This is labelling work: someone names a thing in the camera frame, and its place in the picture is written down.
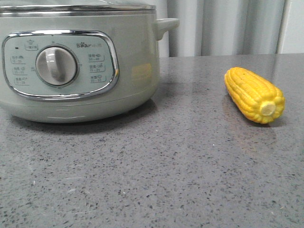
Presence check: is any yellow corn cob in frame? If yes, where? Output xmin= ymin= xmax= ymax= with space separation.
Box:
xmin=224 ymin=67 xmax=285 ymax=124

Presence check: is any glass pot lid steel rim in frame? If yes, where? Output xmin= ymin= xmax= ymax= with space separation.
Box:
xmin=0 ymin=0 xmax=156 ymax=17

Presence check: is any light green electric cooking pot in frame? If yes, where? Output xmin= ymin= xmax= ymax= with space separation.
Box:
xmin=0 ymin=11 xmax=179 ymax=123

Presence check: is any white pleated curtain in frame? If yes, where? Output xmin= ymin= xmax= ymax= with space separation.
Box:
xmin=153 ymin=0 xmax=304 ymax=57

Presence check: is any grey round control knob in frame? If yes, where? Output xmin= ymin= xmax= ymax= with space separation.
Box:
xmin=36 ymin=46 xmax=77 ymax=86

